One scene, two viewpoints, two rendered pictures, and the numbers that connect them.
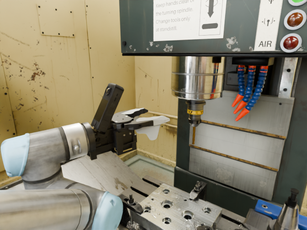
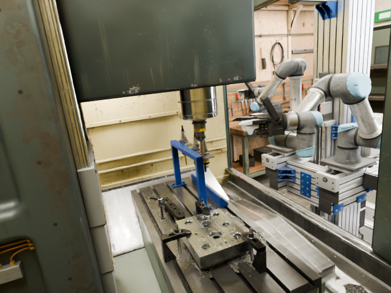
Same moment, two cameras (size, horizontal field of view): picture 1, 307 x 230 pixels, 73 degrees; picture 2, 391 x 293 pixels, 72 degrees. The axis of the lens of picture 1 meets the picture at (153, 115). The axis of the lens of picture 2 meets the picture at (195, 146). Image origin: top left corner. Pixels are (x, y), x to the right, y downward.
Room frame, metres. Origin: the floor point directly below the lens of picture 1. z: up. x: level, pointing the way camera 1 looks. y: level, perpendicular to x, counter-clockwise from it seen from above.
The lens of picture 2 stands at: (1.57, 0.42, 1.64)
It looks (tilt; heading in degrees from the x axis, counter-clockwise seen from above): 15 degrees down; 212
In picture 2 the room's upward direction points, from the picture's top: 6 degrees counter-clockwise
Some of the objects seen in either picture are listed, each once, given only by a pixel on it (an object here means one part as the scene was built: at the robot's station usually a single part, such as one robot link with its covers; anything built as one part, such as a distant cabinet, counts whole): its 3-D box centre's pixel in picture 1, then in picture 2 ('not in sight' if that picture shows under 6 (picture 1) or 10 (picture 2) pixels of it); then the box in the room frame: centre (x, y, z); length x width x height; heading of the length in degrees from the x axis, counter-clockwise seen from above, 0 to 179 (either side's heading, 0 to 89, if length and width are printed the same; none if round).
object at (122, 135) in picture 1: (109, 134); (269, 124); (0.47, 0.11, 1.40); 0.12 x 0.08 x 0.09; 125
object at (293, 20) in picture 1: (294, 19); not in sight; (0.33, -0.21, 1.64); 0.02 x 0.01 x 0.02; 53
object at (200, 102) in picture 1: (195, 99); (199, 120); (0.64, -0.13, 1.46); 0.06 x 0.06 x 0.03
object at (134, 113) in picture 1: (135, 119); (249, 127); (0.57, 0.05, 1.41); 0.09 x 0.03 x 0.06; 149
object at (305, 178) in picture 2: not in sight; (305, 184); (-0.29, 0.13, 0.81); 0.09 x 0.01 x 0.18; 58
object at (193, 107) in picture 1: (195, 108); (199, 127); (0.64, -0.13, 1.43); 0.05 x 0.05 x 0.03
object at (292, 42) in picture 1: (290, 43); not in sight; (0.33, -0.21, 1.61); 0.02 x 0.01 x 0.02; 53
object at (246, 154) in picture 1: (230, 141); (99, 214); (1.00, -0.40, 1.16); 0.48 x 0.05 x 0.51; 53
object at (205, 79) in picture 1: (197, 75); (197, 102); (0.64, -0.13, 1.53); 0.16 x 0.16 x 0.12
